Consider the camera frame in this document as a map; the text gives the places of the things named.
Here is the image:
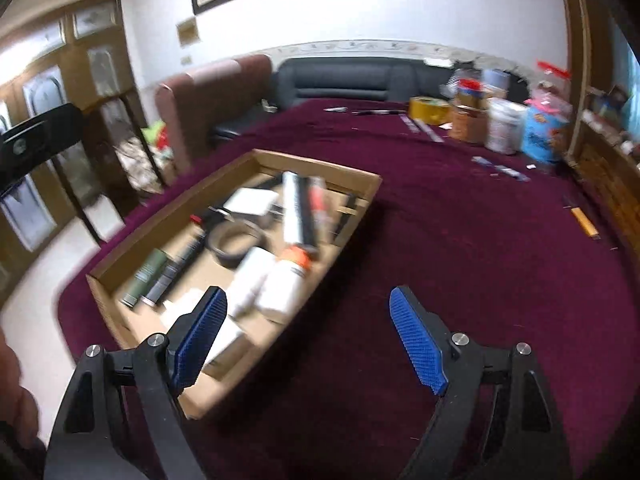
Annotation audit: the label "black tape roll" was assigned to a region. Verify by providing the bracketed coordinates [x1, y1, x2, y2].
[206, 222, 272, 269]

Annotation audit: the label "wooden brick-pattern partition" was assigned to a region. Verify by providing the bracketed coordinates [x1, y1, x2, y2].
[554, 0, 640, 243]

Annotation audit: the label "person's left hand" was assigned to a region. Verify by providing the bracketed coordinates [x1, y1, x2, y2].
[0, 327, 41, 443]

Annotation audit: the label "yellow tape roll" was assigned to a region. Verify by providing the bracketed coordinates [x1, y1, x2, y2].
[408, 95, 451, 126]

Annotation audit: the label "white marker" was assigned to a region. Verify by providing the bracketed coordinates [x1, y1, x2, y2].
[281, 170, 315, 250]

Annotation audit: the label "white correction fluid bottle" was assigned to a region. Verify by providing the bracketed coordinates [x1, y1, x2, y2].
[227, 247, 279, 319]

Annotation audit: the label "large white charger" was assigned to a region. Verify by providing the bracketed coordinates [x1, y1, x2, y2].
[162, 287, 251, 367]

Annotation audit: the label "cardboard box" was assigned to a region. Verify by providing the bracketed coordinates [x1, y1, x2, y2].
[86, 148, 384, 421]

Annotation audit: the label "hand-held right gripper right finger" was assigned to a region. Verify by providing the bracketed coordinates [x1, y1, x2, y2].
[389, 286, 574, 480]

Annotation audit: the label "metal tweezers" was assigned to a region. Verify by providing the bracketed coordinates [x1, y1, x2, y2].
[399, 114, 446, 144]

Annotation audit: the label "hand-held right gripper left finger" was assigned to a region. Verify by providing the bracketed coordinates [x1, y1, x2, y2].
[44, 286, 229, 480]

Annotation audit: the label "small white charger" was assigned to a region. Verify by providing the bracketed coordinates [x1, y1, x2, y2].
[222, 187, 282, 221]

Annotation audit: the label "small wall plaque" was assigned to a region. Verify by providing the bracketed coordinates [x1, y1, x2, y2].
[175, 17, 201, 47]

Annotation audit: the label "green marker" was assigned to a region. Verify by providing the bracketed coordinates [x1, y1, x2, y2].
[121, 248, 169, 309]

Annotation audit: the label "brown armchair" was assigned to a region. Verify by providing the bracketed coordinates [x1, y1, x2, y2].
[154, 54, 274, 177]

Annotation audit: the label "dark leather sofa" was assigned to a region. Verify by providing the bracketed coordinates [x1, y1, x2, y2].
[214, 56, 532, 137]

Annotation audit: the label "yellow utility knife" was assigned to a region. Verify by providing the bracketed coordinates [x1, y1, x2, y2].
[570, 206, 601, 241]

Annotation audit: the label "brown jar red lid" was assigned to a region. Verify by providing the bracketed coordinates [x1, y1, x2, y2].
[449, 78, 494, 144]

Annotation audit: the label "white bottle orange cap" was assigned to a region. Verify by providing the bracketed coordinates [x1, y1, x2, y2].
[257, 244, 312, 322]

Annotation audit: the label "white plastic jar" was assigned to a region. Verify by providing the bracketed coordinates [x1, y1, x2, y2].
[485, 97, 527, 156]

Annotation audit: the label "wooden glass-door cabinet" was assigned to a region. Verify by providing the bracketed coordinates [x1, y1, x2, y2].
[0, 0, 148, 303]

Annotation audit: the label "maroon tablecloth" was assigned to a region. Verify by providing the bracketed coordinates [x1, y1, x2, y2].
[54, 98, 640, 480]

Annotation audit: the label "clear plastic case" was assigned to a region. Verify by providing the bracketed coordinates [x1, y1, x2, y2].
[307, 175, 332, 261]

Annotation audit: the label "small foil sachet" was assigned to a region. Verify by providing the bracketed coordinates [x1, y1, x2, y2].
[495, 165, 532, 182]

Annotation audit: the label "clear jar blue label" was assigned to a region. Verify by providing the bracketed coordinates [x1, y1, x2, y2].
[521, 85, 574, 165]

